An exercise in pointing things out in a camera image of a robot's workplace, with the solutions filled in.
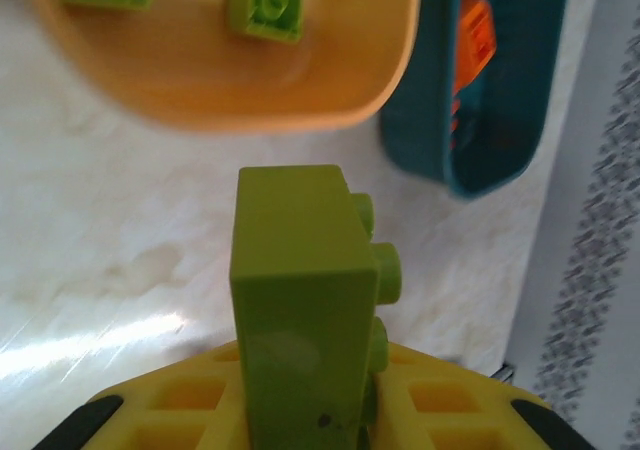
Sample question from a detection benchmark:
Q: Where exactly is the green studded lego brick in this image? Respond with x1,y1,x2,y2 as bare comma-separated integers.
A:
229,164,403,450

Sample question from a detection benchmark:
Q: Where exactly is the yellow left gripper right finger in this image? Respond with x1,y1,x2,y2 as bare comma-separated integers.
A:
364,342,594,450

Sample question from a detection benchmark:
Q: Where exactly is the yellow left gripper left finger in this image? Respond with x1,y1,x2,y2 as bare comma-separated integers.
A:
29,339,251,450

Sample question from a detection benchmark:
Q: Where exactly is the teal plastic container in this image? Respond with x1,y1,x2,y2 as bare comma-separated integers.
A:
378,0,571,200

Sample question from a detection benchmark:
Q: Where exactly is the yellow-orange plastic container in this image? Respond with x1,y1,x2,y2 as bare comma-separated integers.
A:
7,0,425,134

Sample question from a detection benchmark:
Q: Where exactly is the orange curved lego brick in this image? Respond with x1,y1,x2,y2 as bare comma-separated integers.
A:
452,0,499,96

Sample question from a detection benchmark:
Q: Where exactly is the green long lego brick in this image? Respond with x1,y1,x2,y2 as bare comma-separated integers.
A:
228,0,306,44

